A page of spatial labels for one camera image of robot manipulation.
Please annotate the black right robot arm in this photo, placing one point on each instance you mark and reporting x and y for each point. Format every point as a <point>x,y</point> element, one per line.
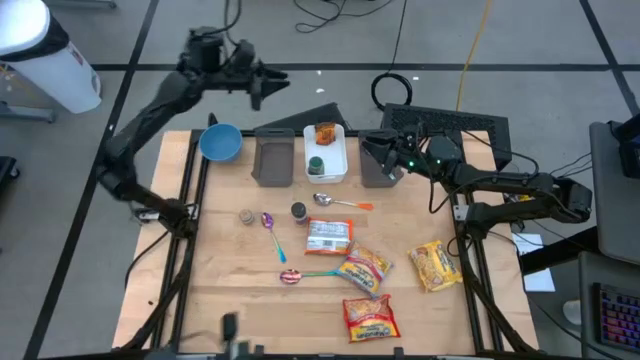
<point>500,180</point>

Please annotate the small brown-lid jar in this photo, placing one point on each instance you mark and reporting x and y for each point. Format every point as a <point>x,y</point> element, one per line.
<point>246,216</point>

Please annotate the black perforated panel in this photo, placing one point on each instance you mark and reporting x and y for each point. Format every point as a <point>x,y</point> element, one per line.
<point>470,120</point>

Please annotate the red yellow ramen packet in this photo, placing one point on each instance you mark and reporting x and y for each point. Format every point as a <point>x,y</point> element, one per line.
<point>370,317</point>

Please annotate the green-lid spice jar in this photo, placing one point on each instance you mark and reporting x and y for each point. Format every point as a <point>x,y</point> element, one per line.
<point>316,165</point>

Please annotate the blue yellow ramen packet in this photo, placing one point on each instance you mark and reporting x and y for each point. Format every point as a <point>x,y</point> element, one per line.
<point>364,270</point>

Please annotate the gray desk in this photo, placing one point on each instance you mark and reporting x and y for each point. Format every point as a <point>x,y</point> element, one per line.
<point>587,280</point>
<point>615,210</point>

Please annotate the small orange brown snack packet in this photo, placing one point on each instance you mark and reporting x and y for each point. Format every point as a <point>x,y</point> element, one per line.
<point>325,134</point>

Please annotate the backlit keyboard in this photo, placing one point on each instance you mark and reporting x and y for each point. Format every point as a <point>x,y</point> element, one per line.
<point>620,317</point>

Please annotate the gray plastic bin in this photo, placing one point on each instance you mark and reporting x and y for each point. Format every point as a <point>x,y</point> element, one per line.
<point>372,178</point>
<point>274,160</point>

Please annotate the white trash can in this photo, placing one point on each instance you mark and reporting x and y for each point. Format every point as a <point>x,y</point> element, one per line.
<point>60,75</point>

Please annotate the orange white ramen packet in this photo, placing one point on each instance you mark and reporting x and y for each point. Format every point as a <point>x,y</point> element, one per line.
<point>329,236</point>

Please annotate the black device on desk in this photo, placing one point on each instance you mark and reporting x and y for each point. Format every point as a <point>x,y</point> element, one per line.
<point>630,150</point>

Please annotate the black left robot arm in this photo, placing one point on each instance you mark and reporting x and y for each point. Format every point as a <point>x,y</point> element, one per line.
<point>150,110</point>

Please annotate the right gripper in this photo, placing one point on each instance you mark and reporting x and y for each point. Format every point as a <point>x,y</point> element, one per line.
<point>407,150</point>

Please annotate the small black post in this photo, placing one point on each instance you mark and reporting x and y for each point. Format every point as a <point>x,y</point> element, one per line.
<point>213,120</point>

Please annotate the gray furniture base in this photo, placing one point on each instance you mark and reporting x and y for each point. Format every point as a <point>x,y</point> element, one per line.
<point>25,112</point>

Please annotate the black-lid purple-label spice jar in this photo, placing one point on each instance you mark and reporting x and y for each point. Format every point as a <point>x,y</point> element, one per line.
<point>299,212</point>

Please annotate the blue bowl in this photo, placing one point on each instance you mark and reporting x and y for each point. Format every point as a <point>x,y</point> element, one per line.
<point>221,142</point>

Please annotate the white computer mouse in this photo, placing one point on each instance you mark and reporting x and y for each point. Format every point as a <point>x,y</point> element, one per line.
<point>572,312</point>

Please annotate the white paper sheet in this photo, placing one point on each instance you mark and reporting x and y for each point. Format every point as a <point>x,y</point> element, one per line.
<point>540,282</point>

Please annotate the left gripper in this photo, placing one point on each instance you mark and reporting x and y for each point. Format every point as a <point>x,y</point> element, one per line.
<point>240,70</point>

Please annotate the white plastic bin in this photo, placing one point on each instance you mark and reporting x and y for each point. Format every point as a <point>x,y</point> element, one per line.
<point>332,155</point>

